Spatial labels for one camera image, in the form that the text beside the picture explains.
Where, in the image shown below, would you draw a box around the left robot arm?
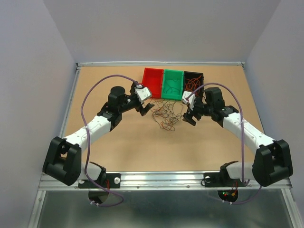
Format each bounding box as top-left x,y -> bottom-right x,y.
43,85 -> 152,187

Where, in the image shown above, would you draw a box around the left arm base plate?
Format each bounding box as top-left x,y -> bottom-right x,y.
78,173 -> 121,189

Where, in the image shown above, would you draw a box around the dark grey cable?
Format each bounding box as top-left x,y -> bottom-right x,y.
163,78 -> 181,95

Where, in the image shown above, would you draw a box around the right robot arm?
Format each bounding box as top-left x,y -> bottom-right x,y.
182,87 -> 294,187

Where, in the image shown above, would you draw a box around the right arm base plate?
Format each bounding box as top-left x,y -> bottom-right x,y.
201,172 -> 245,188

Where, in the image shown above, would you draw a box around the green plastic bin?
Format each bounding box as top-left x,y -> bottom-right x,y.
161,69 -> 184,100

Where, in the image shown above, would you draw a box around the black plastic bin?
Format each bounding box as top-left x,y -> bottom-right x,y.
183,71 -> 204,92

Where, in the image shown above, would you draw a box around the orange black grey cables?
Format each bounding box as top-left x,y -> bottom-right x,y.
148,99 -> 188,131

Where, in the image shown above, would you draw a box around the aluminium front rail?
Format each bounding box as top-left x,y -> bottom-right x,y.
38,171 -> 292,191

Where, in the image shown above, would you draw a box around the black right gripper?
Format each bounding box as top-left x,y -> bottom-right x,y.
181,98 -> 213,126

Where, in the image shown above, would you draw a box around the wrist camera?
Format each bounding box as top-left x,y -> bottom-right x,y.
134,84 -> 152,104
181,91 -> 196,110

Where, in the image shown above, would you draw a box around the red plastic bin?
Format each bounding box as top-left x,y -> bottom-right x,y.
142,68 -> 164,99

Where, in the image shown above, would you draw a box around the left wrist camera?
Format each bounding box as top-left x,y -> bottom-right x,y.
134,84 -> 152,104

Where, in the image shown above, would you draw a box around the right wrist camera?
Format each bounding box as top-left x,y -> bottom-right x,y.
181,91 -> 196,110

